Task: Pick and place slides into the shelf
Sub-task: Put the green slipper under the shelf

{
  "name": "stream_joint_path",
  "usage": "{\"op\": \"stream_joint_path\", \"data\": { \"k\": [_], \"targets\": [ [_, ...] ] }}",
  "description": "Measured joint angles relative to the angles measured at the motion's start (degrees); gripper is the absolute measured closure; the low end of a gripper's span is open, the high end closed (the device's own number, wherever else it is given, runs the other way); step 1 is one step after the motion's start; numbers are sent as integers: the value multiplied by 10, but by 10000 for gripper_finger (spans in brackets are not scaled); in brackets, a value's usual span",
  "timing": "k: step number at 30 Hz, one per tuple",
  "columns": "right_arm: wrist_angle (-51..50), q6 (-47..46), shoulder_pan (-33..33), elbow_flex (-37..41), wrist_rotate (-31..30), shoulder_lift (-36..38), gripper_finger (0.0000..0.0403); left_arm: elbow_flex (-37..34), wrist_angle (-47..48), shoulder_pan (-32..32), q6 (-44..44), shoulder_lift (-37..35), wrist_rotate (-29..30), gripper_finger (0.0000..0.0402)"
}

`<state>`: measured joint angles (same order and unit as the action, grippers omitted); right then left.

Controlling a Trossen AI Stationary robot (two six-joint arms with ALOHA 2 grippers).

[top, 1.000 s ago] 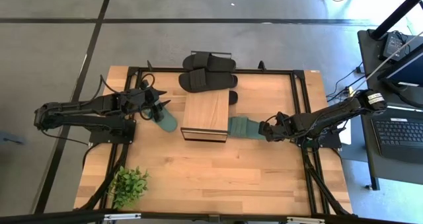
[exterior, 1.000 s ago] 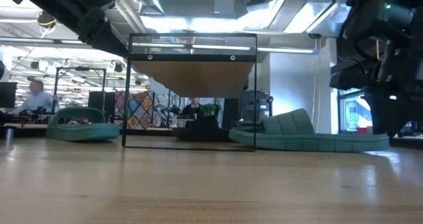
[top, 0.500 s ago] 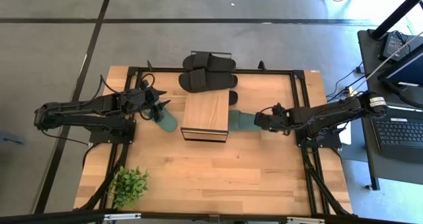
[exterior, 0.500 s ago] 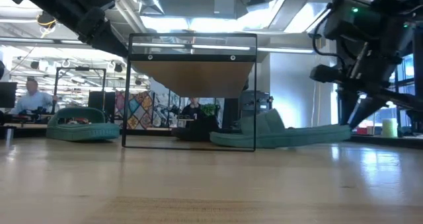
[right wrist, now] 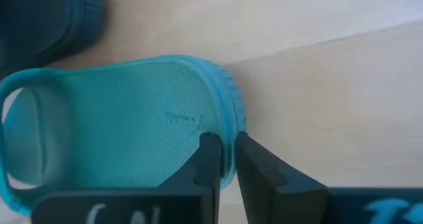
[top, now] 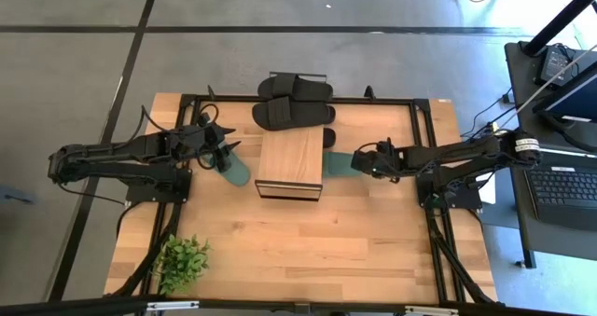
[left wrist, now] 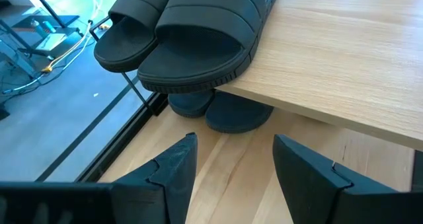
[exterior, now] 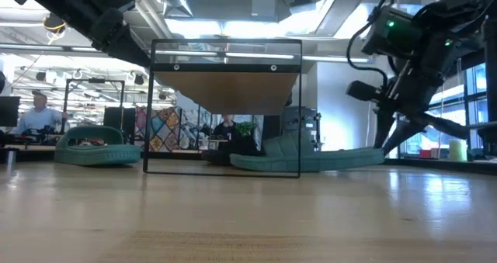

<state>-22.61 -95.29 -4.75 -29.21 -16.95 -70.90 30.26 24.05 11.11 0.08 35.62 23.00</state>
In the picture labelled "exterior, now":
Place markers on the black upright panel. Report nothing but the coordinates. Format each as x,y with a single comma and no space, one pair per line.
118,119

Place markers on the black monitor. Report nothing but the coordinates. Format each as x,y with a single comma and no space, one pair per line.
9,111

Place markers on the black side desk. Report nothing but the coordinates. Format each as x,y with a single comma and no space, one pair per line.
485,139

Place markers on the rectangular silver ventilation duct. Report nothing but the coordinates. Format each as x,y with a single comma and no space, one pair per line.
341,7

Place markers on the grey ceiling box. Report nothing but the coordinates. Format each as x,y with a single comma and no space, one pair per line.
264,5

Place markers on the black equipment cabinet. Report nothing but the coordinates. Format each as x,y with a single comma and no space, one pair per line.
299,117

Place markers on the person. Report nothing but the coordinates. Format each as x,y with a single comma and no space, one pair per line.
37,119
227,130

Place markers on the green rubber slide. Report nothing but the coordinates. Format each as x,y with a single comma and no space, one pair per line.
310,160
97,156

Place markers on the pale green spool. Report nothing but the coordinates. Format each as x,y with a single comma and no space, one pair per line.
458,150

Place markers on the potted plant in room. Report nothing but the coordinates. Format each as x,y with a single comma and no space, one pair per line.
245,129

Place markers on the small red box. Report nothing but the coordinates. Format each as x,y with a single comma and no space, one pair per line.
425,153

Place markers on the black pole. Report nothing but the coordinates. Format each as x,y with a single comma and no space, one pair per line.
491,80

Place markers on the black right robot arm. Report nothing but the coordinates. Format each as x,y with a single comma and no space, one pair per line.
396,34

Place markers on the black metal table frame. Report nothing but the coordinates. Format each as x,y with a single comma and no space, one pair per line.
427,165

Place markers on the wooden shelf with black frame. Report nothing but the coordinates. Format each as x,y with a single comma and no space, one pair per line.
225,92

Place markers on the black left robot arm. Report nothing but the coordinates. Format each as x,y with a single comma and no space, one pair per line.
70,7

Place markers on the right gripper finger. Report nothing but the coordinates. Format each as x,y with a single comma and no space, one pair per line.
404,129
384,127

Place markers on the colourful patterned wall panel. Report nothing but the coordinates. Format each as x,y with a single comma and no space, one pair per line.
163,127

